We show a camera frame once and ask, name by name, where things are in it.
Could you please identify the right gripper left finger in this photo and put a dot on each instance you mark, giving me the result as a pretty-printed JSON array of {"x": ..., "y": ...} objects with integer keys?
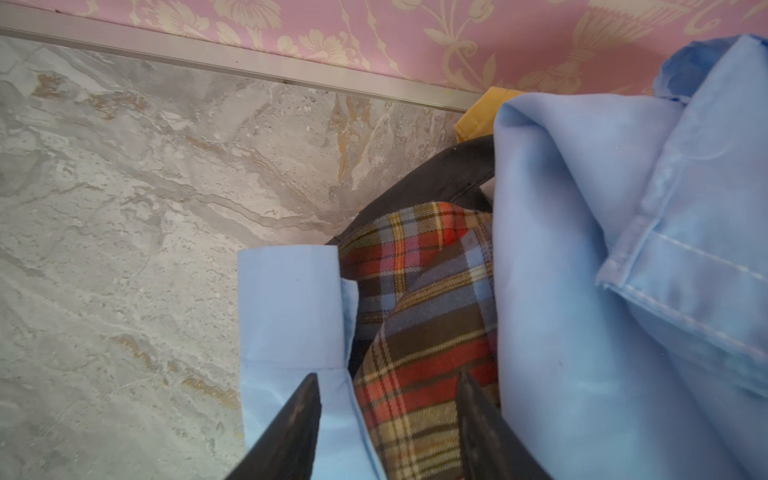
[{"x": 286, "y": 449}]

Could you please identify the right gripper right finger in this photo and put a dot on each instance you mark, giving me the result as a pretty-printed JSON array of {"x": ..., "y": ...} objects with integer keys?
[{"x": 489, "y": 449}]

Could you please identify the plaid flannel cloth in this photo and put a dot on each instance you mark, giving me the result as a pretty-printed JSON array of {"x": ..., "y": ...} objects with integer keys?
[{"x": 426, "y": 315}]

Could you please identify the light blue shirt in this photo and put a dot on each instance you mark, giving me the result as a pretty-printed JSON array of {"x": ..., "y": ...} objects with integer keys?
[{"x": 629, "y": 239}]

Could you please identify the dark grey denim cloth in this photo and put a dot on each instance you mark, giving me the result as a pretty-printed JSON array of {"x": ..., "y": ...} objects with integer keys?
[{"x": 454, "y": 175}]

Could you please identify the yellow cloth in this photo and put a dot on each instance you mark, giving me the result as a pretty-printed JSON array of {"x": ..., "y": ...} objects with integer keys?
[{"x": 478, "y": 120}]

